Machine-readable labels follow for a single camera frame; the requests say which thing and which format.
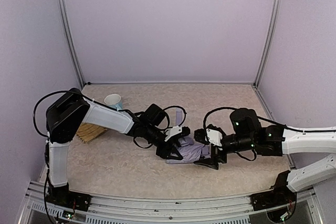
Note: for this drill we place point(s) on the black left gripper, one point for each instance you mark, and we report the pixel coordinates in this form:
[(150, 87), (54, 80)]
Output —
[(167, 148)]

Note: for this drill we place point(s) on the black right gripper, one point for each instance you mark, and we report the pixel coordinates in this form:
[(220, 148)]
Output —
[(217, 154)]

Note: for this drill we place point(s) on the lilac folding umbrella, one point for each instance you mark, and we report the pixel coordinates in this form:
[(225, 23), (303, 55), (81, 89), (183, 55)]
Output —
[(190, 153)]

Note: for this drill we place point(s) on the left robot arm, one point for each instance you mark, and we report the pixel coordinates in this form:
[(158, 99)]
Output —
[(65, 116)]

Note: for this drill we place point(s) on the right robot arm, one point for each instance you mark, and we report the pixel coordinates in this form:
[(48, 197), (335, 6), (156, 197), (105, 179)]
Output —
[(274, 140)]

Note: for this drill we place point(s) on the woven bamboo tray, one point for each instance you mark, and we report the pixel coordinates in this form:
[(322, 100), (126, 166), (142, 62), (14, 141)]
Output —
[(88, 132)]

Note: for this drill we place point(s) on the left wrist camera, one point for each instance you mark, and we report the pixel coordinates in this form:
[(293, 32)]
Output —
[(171, 132)]

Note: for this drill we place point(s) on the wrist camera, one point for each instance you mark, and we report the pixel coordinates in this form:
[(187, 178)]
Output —
[(171, 132), (211, 135)]

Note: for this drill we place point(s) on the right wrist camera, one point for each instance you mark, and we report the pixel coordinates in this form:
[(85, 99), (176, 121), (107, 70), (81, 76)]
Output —
[(211, 135)]

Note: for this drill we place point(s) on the aluminium front rail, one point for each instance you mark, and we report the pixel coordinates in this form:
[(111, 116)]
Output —
[(114, 209)]

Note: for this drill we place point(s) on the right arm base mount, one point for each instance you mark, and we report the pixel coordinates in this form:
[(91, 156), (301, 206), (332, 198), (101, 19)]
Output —
[(272, 198)]

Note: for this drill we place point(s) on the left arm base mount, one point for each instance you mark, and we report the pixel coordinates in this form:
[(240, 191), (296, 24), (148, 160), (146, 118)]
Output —
[(69, 199)]

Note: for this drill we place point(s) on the right frame post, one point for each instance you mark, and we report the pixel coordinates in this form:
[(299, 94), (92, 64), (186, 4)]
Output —
[(268, 42)]

